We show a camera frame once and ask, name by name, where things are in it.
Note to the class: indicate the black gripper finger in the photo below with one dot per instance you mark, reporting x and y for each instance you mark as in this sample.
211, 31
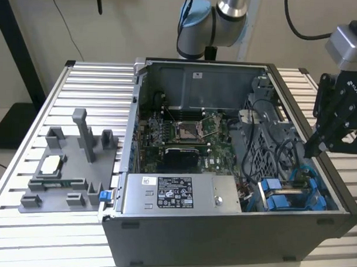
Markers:
321, 103
340, 127

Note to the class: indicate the hard disk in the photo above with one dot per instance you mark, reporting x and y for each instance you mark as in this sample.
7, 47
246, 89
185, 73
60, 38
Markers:
272, 184

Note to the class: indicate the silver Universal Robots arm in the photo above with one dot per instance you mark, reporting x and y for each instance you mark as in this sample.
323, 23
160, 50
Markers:
199, 31

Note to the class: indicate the grey metal disk bay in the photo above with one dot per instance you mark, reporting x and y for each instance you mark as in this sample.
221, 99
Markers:
260, 154

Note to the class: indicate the black RAM slot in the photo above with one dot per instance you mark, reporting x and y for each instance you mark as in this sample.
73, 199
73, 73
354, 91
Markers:
182, 114
182, 111
182, 117
182, 108

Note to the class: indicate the grey plastic bay latch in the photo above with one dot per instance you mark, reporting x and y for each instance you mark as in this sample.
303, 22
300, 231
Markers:
261, 83

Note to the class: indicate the green motherboard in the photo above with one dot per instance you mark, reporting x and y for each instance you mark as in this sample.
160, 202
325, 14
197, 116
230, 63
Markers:
218, 158

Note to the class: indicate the CPU socket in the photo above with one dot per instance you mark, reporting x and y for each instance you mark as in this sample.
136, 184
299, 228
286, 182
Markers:
186, 130

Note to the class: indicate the thin locking lever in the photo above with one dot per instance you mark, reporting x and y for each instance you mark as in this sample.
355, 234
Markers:
171, 113

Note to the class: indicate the black open PC case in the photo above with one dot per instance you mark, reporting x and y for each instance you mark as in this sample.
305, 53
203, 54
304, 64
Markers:
210, 240

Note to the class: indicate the silver power supply unit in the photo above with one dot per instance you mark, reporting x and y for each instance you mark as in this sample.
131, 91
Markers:
141, 196

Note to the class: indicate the blue case latch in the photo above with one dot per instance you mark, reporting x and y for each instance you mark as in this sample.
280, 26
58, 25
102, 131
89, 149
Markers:
105, 195

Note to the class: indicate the black antenna rod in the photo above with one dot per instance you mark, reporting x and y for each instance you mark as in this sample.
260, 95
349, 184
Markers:
99, 2

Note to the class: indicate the grey parts rack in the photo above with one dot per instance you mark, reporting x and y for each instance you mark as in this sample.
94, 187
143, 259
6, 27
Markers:
86, 171

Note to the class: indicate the silver CPU chip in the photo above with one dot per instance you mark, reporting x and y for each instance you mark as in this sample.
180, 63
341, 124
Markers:
52, 164

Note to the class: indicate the black stand with base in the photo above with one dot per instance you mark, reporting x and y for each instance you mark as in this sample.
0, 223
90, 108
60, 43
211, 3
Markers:
16, 75

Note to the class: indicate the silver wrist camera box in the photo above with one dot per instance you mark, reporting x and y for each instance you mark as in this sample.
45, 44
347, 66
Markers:
345, 45

